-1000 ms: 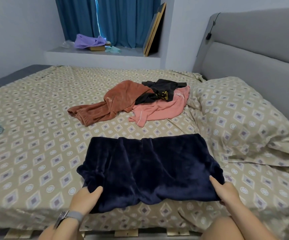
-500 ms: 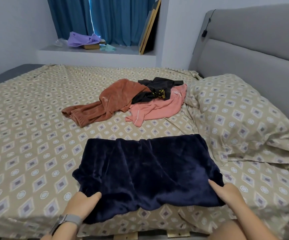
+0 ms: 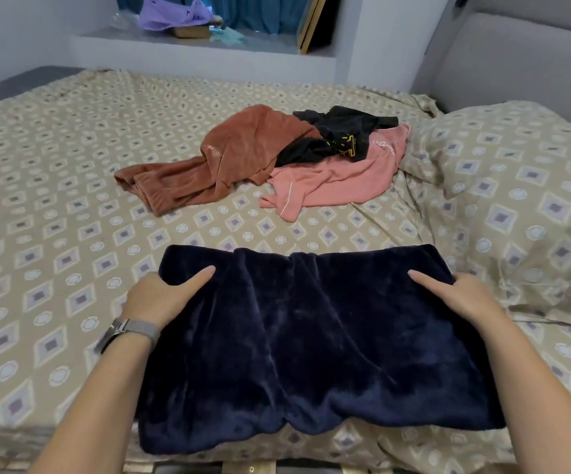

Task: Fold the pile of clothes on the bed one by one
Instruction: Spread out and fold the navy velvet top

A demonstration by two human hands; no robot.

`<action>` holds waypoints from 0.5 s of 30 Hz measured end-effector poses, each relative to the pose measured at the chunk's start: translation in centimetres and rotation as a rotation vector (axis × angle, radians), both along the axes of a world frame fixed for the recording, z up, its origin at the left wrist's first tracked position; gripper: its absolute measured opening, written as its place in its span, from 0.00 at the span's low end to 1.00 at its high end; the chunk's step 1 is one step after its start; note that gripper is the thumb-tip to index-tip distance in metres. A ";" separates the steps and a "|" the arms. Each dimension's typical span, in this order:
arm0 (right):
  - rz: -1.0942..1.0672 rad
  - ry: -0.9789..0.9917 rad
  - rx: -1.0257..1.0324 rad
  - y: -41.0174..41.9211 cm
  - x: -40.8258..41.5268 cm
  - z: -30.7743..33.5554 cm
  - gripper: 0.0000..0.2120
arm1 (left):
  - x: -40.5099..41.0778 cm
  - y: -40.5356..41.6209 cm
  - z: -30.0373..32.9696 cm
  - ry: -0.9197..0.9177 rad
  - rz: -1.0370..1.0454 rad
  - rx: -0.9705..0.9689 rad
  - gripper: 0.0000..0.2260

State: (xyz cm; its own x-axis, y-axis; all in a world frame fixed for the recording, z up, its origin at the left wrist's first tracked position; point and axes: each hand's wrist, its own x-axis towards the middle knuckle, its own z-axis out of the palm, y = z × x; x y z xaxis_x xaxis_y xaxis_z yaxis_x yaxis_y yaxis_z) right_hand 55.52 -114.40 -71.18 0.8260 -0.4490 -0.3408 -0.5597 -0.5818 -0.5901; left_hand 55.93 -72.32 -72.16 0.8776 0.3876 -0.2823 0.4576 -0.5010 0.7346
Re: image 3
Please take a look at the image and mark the person's right hand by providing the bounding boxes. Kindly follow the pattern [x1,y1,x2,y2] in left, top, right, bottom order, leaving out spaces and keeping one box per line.
[406,268,512,334]

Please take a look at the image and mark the person's left hand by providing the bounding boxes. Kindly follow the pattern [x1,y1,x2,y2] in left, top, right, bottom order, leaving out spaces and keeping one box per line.
[118,264,218,332]

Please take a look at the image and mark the bed with patterned beige sheet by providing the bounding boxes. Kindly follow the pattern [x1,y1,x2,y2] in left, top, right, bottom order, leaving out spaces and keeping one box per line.
[0,0,571,474]

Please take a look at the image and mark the rust brown garment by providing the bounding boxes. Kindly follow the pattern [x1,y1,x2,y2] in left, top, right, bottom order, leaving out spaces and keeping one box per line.
[114,103,324,217]

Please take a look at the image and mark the navy velvet garment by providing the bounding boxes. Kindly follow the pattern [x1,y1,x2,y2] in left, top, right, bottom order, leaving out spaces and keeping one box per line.
[134,242,508,456]

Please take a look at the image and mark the pink shirt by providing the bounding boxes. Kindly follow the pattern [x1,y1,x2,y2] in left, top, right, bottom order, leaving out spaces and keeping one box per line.
[258,123,411,224]

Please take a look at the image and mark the black garment yellow print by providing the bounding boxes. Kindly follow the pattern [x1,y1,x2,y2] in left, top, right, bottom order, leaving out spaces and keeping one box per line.
[273,105,400,170]

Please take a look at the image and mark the person's left forearm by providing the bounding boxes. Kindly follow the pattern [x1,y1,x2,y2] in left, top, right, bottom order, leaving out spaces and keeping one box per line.
[29,330,158,474]

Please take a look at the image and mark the person's right forearm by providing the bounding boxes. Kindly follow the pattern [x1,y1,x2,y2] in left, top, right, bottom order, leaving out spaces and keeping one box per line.
[481,311,571,474]

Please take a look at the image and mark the grey band wristwatch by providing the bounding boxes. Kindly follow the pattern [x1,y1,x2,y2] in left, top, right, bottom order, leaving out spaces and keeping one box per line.
[92,317,163,356]

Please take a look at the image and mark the patterned beige pillow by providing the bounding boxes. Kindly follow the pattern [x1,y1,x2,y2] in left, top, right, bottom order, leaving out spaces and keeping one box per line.
[400,99,571,327]

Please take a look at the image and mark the grey upholstered headboard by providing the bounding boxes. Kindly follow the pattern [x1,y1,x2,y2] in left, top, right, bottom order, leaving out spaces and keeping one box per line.
[414,0,571,139]

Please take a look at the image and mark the small wooden box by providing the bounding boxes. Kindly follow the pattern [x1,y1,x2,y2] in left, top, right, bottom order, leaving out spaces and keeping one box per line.
[173,25,212,40]

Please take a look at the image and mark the teal small item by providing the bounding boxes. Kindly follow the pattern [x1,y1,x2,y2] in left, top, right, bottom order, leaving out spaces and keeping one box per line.
[208,26,247,48]

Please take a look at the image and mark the clear plastic bag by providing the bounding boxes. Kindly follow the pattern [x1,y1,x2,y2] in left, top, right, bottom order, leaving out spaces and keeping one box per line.
[108,9,141,36]

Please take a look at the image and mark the purple cloth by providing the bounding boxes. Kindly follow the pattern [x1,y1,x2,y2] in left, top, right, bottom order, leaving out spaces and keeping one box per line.
[137,0,216,34]

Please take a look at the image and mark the blue curtain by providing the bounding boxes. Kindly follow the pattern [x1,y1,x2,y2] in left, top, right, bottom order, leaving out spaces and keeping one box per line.
[116,0,314,36]

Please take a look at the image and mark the leaning wooden picture frames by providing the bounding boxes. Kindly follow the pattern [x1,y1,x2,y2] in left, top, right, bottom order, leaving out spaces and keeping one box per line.
[296,0,344,55]

